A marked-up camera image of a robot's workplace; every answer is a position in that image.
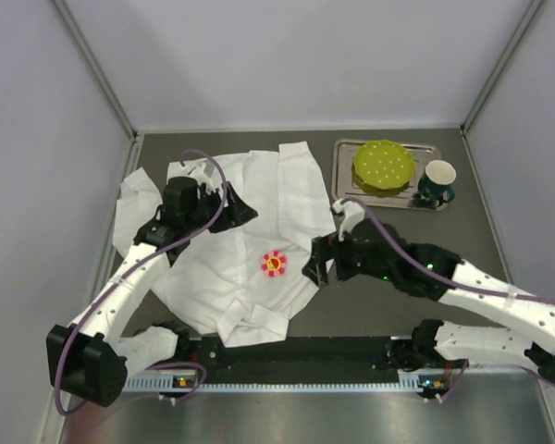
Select pink flower brooch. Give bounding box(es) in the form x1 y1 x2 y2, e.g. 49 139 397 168
261 251 288 278

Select white shirt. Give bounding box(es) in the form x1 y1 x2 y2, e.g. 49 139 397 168
111 142 338 349

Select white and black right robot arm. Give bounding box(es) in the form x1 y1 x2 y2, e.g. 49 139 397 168
302 219 555 385

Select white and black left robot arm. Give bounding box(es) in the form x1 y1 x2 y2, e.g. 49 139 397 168
46 176 258 407

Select silver metal tray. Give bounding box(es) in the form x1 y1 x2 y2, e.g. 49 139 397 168
331 139 449 212

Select green dotted plate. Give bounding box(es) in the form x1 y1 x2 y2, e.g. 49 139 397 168
351 140 416 195

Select dark green mug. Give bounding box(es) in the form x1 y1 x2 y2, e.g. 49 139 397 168
417 160 457 209

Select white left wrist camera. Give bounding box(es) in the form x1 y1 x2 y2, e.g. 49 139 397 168
183 161 217 194

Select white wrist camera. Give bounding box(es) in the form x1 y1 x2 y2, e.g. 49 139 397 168
183 161 217 194
331 198 365 241

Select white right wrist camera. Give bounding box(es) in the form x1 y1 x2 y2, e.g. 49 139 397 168
331 198 365 241

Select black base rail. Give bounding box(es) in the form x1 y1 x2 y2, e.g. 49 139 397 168
138 335 466 385

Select grey slotted cable duct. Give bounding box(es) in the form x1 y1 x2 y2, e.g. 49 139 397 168
76 369 450 394

